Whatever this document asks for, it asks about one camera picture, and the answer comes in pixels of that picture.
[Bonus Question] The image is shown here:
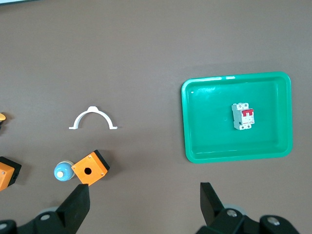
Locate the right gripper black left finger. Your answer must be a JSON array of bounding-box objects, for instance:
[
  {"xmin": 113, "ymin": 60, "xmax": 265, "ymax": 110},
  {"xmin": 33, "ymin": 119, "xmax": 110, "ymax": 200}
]
[{"xmin": 0, "ymin": 184, "xmax": 91, "ymax": 234}]

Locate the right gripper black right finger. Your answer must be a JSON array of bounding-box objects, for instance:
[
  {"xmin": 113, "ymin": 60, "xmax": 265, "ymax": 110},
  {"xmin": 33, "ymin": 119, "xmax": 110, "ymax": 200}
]
[{"xmin": 196, "ymin": 182, "xmax": 302, "ymax": 234}]

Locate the white red circuit breaker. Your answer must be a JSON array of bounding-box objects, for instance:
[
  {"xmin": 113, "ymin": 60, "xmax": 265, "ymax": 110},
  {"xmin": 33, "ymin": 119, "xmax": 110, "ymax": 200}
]
[{"xmin": 231, "ymin": 102, "xmax": 256, "ymax": 131}]

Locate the light blue dome part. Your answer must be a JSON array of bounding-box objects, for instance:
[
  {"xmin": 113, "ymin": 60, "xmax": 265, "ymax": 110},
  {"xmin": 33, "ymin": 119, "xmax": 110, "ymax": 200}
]
[{"xmin": 54, "ymin": 160, "xmax": 75, "ymax": 182}]

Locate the green plastic tray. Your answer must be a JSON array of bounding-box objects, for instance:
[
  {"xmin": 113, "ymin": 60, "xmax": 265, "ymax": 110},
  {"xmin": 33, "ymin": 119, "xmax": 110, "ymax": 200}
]
[{"xmin": 181, "ymin": 71, "xmax": 293, "ymax": 164}]

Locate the small white pipe clamp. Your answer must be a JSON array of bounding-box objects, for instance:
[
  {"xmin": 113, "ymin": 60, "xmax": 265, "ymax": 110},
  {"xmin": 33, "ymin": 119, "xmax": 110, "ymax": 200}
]
[{"xmin": 68, "ymin": 106, "xmax": 118, "ymax": 130}]

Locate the orange button enclosure box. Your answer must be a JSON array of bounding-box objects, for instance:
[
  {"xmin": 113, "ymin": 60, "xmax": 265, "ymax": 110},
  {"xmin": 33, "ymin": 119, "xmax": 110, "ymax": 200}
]
[
  {"xmin": 0, "ymin": 156, "xmax": 22, "ymax": 192},
  {"xmin": 71, "ymin": 149, "xmax": 111, "ymax": 187}
]

